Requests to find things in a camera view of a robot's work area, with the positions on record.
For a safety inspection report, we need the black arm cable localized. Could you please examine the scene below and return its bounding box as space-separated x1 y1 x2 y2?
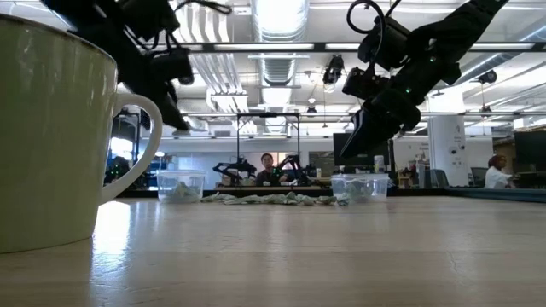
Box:
346 0 402 36
173 0 234 16

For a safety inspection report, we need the black computer monitor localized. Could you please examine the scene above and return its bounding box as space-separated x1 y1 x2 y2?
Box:
514 130 546 174
333 132 396 168

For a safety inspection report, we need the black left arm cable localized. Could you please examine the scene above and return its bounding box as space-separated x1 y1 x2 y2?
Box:
173 0 234 16

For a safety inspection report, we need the black metal rig frame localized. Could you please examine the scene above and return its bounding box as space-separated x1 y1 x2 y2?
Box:
117 41 537 201

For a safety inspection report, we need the small clear plastic container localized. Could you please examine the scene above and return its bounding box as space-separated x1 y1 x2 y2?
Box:
156 169 206 204

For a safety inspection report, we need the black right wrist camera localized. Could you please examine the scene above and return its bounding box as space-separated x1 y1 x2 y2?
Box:
341 66 392 102

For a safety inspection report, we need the cream ceramic mug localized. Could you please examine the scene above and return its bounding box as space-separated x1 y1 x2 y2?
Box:
0 13 165 255

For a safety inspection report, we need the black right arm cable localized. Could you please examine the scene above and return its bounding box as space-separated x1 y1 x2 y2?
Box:
346 0 402 36

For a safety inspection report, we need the grey office chair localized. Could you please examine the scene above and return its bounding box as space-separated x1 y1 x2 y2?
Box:
470 166 490 188

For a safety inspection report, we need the black background station frame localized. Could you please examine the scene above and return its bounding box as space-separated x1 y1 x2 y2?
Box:
235 112 301 188

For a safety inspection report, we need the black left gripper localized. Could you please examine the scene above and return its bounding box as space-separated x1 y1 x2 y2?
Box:
113 42 192 132

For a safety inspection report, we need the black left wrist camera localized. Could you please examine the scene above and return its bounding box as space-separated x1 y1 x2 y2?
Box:
149 47 192 78

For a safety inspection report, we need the silver air duct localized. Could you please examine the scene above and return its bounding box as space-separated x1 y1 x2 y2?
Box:
250 0 310 136

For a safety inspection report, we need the wide clear plastic container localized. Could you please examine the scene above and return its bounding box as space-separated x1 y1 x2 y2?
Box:
330 172 390 201

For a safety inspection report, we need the wooden background table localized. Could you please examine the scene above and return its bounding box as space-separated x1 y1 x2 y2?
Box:
214 183 334 192

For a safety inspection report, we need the person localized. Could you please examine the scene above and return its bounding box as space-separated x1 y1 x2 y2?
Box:
484 154 516 190
254 152 289 188

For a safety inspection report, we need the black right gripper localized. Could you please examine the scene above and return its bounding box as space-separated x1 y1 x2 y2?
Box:
340 45 462 160

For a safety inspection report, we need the black equipment rack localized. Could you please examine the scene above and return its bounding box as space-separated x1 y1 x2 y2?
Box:
104 108 144 188

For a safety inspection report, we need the white round pillar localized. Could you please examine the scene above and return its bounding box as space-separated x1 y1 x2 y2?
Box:
427 91 470 188

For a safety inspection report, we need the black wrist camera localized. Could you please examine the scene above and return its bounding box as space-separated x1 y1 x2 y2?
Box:
149 47 192 78
341 66 392 102

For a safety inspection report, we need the black overhead rig camera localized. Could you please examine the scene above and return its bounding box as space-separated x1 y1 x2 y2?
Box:
322 54 346 86

